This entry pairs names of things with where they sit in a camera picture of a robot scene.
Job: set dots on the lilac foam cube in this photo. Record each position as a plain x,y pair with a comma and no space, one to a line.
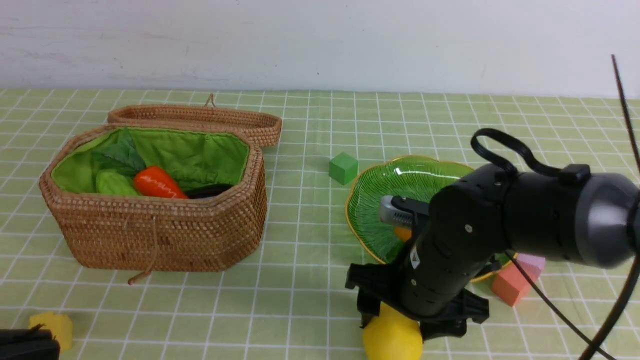
531,264

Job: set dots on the orange carrot toy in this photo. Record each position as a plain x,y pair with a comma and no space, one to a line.
124,158

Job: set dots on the yellow foam block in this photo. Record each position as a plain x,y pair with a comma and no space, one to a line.
58,324

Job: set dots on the yellow lemon toy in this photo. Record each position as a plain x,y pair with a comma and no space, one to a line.
392,336

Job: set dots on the green glass leaf plate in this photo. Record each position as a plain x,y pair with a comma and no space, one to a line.
413,176

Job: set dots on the green bitter gourd toy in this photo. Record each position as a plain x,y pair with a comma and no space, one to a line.
111,182

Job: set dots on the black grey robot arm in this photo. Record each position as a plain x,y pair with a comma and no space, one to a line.
580,217

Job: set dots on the black cable tie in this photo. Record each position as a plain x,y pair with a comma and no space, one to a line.
625,112

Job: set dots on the purple eggplant toy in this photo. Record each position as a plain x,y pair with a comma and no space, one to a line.
209,191

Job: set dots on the woven wicker basket lid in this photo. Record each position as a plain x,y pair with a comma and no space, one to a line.
262,128

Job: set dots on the woven wicker basket green lining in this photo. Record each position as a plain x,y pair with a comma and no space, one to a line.
146,234

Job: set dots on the orange mango toy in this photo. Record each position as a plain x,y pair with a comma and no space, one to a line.
403,233

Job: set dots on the green foam cube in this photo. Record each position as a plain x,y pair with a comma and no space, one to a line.
343,168

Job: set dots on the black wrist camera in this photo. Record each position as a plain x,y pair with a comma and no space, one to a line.
402,211

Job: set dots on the pink foam cube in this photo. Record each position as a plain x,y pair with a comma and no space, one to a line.
510,285

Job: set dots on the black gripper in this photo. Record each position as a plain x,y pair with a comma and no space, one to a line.
427,282

